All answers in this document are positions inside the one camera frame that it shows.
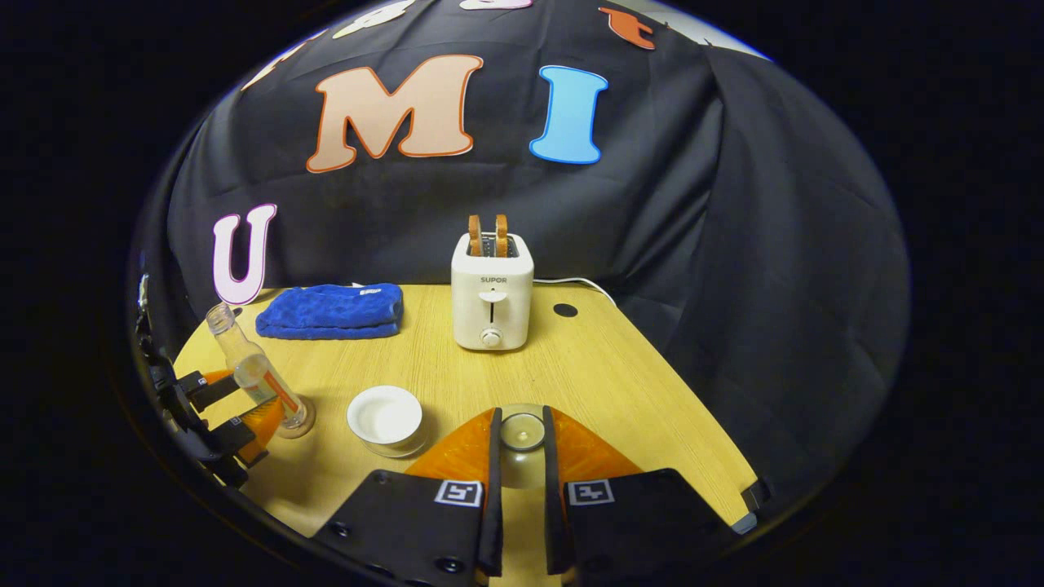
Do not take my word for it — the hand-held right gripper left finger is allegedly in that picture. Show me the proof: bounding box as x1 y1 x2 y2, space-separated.
314 406 505 584

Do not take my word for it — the white toaster power cable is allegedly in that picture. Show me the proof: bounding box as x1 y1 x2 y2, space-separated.
533 277 618 307

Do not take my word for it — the glass saucer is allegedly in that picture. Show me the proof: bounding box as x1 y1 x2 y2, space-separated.
357 424 431 459

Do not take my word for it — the white teacup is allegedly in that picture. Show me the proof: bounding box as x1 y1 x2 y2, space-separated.
347 385 424 448

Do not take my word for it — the white toaster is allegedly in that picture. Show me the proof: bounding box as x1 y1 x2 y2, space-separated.
451 232 535 352

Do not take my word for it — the black backdrop cloth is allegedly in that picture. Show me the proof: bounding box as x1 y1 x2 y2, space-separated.
130 0 910 506

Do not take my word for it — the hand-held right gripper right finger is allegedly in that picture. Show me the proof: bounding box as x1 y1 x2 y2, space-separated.
542 405 739 576

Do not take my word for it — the blue folded towel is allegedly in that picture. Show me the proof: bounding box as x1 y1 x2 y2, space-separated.
255 283 405 341

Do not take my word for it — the cream teacup lid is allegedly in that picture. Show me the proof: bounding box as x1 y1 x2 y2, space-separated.
498 404 546 490

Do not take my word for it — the clear plastic water bottle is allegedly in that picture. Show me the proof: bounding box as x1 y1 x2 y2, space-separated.
206 302 316 439

